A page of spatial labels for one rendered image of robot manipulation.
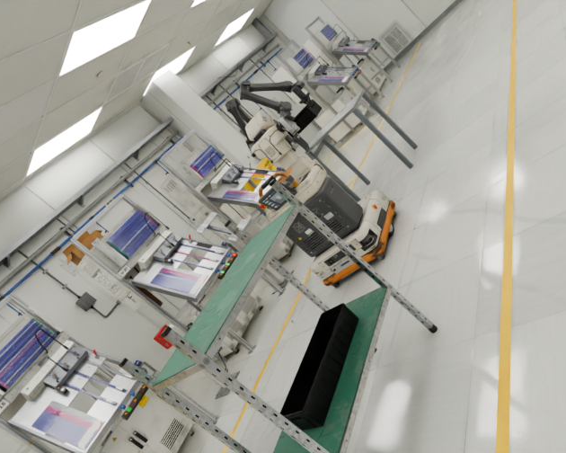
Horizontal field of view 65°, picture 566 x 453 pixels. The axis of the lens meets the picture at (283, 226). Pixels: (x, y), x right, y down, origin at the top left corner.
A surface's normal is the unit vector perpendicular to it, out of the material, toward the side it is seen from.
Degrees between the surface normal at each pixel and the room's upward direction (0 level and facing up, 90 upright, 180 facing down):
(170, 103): 90
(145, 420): 90
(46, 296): 90
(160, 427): 91
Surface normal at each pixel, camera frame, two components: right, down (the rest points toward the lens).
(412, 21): -0.37, 0.62
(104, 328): 0.57, -0.45
